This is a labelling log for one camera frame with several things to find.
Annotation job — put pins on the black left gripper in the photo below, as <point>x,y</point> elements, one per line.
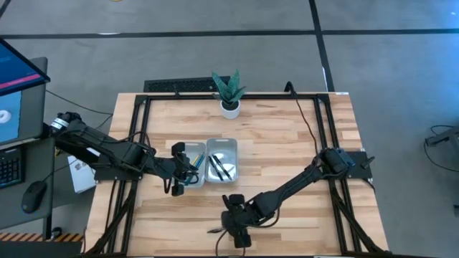
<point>168,168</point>

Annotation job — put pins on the black computer mouse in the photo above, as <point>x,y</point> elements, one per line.
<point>34,197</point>

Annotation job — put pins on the yellow pencil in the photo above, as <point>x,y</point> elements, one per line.
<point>196,161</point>

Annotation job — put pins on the grey framed display screen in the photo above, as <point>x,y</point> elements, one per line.
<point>34,107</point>

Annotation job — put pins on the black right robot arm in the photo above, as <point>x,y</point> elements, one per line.
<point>294,184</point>

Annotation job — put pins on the white cardboard box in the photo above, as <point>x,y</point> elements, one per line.
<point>82,179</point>

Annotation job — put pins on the black keyboard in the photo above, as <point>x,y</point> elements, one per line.
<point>10,168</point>

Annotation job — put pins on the large monitor with blue screen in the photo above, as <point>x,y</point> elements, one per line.
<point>18,68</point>

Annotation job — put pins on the grey operator desk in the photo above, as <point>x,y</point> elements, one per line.
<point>14,215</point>

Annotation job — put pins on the black Paper Mate pen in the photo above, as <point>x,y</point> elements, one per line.
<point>215,230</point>

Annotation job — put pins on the white plastic bin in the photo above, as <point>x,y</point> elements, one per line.
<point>224,143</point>
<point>195,147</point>

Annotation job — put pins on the blue pencil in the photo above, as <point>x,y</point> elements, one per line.
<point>201,160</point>

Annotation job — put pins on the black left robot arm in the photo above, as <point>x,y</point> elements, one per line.
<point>118,154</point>

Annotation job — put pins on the black perforated floor panel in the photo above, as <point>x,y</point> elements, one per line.
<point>179,85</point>

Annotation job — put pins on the snake plant in white pot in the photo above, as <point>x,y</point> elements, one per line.
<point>230,107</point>

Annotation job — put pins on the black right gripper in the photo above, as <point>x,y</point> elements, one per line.
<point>240,218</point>

